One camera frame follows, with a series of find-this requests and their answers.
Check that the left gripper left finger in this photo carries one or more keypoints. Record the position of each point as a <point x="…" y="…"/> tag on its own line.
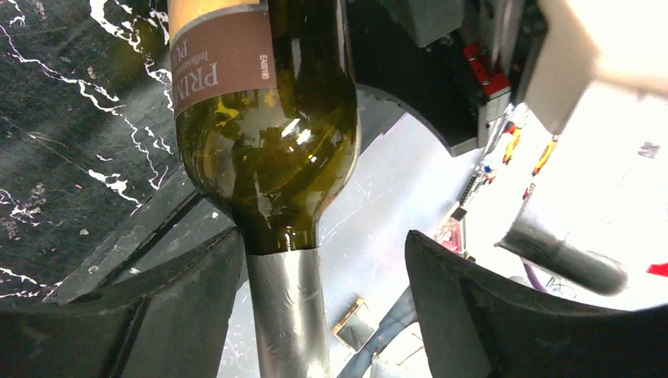
<point x="170" y="321"/>

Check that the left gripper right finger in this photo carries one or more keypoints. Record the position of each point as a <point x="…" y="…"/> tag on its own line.
<point x="477" y="323"/>

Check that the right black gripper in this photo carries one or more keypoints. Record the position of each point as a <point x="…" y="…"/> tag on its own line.
<point x="453" y="65"/>

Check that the dark bottle grey cap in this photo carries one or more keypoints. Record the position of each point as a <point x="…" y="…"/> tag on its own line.
<point x="267" y="126"/>

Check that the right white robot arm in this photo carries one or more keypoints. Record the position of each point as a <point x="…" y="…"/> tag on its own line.
<point x="622" y="42"/>

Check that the tools on floor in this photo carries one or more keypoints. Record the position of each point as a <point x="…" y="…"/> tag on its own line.
<point x="529" y="144"/>

